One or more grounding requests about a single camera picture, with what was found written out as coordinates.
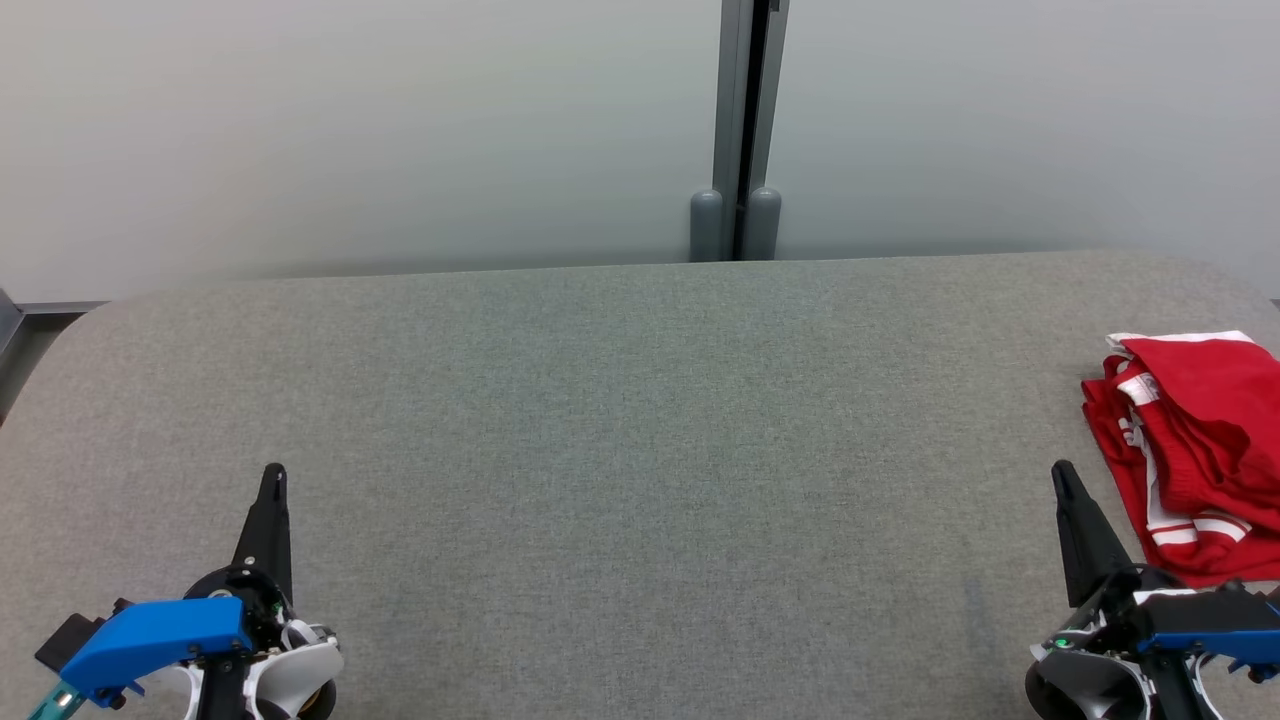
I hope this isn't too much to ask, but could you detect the grey cylindrical post foot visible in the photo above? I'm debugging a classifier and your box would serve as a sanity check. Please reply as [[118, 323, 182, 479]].
[[744, 187, 783, 262], [689, 190, 724, 264]]

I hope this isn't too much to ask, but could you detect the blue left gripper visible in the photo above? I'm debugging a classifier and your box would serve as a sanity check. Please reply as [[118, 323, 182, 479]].
[[58, 462, 296, 701]]

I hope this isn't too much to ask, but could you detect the teal left camera connector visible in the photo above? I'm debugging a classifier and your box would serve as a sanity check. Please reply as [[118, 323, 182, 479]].
[[27, 680, 89, 720]]

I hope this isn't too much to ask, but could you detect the red and white basketball jersey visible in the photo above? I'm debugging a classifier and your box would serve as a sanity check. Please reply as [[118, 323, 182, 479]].
[[1080, 352, 1280, 589]]

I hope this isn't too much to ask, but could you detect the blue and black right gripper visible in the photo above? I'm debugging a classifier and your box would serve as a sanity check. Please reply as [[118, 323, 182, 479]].
[[1050, 459, 1280, 686]]

